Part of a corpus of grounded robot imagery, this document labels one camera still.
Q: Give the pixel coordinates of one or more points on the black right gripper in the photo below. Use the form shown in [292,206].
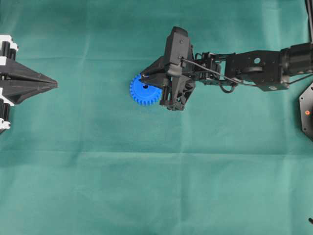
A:
[176,87]

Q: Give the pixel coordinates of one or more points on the black frame post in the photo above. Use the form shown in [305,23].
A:
[309,9]

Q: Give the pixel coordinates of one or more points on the blue plastic gear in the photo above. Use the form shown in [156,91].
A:
[144,94]

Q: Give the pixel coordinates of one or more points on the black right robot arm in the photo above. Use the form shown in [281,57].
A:
[264,69]

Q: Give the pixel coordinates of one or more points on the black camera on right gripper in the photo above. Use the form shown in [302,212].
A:
[178,46]

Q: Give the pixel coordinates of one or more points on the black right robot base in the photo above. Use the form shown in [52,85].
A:
[306,111]

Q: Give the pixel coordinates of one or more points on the green cloth mat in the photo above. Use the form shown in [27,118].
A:
[85,159]

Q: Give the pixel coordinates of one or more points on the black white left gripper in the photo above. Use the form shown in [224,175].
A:
[13,93]

